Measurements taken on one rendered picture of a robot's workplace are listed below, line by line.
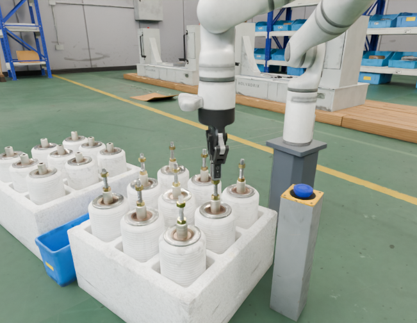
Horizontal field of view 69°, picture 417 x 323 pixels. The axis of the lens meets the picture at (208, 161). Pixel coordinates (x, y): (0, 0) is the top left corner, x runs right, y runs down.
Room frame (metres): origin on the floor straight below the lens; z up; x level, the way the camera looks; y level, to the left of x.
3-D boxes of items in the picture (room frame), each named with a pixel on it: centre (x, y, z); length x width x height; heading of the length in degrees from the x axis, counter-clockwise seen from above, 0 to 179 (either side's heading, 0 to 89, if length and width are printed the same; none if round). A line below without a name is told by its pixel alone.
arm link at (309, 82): (0.96, -0.30, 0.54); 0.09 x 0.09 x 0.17; 4
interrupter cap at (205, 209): (0.61, -0.02, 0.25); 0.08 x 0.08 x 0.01
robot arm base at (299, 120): (0.96, -0.30, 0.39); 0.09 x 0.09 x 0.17; 38
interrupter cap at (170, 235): (0.51, 0.05, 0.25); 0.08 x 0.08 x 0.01
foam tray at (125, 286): (0.67, 0.08, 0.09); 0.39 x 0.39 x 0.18; 54
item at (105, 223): (0.65, 0.24, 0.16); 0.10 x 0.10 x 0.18
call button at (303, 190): (0.57, -0.20, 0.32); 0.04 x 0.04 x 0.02
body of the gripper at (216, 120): (0.61, -0.02, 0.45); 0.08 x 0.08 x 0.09
